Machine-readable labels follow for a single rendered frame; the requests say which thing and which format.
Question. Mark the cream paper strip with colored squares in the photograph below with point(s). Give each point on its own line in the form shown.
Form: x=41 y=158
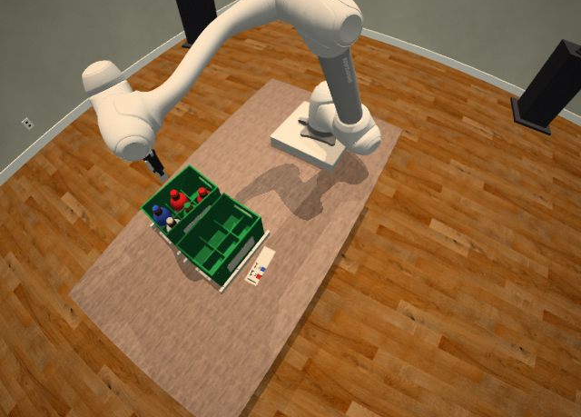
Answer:
x=260 y=266

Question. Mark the green crate with dividers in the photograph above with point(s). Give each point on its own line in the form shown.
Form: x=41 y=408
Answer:
x=189 y=184
x=212 y=236

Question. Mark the red bottle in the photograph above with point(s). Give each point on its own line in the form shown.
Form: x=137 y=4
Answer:
x=178 y=200
x=202 y=193

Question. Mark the cream bottle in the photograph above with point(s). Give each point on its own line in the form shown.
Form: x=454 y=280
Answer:
x=171 y=223

